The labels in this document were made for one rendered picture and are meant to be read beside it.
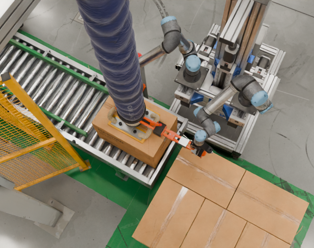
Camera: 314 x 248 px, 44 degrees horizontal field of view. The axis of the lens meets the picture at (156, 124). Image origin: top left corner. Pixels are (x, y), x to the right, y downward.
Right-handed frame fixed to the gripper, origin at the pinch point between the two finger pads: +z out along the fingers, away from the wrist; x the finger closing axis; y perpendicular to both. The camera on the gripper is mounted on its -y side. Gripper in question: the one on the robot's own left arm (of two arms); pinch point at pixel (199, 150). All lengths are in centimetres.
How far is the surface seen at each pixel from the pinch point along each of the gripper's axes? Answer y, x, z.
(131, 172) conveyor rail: 45, 34, 49
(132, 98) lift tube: 51, 7, -55
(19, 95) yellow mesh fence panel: 102, 46, -81
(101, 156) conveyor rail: 77, 35, 49
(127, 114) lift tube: 57, 9, -24
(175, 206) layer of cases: -2, 40, 54
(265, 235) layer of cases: -79, 23, 54
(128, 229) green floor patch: 31, 76, 108
